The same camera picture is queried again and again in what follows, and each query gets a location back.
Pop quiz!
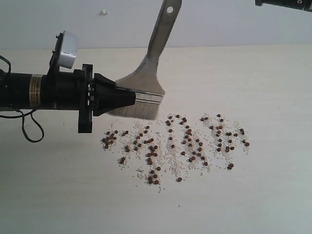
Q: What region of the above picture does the small white wall bump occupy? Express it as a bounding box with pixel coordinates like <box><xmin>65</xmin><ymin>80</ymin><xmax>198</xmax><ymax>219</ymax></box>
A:
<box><xmin>99</xmin><ymin>9</ymin><xmax>109</xmax><ymax>16</ymax></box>

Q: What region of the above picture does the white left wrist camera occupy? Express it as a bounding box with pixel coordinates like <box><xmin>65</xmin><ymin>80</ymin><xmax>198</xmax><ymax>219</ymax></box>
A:
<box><xmin>48</xmin><ymin>30</ymin><xmax>78</xmax><ymax>74</ymax></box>

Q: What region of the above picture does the white wide paint brush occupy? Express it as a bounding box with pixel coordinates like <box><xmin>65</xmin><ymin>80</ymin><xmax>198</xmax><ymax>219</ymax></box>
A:
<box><xmin>108</xmin><ymin>0</ymin><xmax>182</xmax><ymax>120</ymax></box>

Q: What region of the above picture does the scattered brown pellets and rice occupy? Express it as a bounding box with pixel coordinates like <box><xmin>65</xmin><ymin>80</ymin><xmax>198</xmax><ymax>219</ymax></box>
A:
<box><xmin>94</xmin><ymin>108</ymin><xmax>254</xmax><ymax>207</ymax></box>

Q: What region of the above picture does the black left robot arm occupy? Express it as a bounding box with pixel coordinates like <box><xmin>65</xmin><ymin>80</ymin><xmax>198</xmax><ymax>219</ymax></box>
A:
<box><xmin>0</xmin><ymin>64</ymin><xmax>136</xmax><ymax>133</ymax></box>

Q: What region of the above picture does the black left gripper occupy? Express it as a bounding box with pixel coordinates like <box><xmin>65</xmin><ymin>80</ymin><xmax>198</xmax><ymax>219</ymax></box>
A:
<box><xmin>45</xmin><ymin>64</ymin><xmax>136</xmax><ymax>133</ymax></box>

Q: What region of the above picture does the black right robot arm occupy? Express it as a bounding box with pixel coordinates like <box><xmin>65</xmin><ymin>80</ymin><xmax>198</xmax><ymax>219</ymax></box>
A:
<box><xmin>255</xmin><ymin>0</ymin><xmax>312</xmax><ymax>12</ymax></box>

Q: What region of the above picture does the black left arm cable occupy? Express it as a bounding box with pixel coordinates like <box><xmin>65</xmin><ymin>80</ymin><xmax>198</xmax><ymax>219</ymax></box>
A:
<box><xmin>0</xmin><ymin>55</ymin><xmax>45</xmax><ymax>143</ymax></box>

